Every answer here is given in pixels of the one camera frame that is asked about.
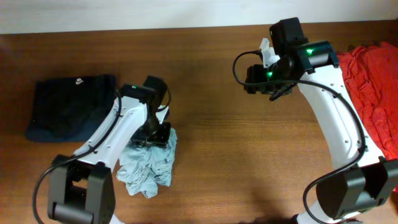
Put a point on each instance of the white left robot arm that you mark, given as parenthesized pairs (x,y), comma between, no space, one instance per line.
(81,186)

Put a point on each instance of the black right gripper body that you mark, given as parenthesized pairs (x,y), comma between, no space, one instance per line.
(270,87)

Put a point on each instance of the red cloth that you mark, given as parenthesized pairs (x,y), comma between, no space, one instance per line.
(370,76)

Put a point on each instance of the light blue t-shirt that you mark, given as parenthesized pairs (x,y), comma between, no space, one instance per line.
(143,169)

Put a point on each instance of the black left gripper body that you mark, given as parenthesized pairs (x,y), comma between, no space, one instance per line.
(154,132)

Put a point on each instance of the folded navy garment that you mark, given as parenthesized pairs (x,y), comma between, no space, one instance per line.
(70,109)

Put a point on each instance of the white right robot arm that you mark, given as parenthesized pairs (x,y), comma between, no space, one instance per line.
(362,178)

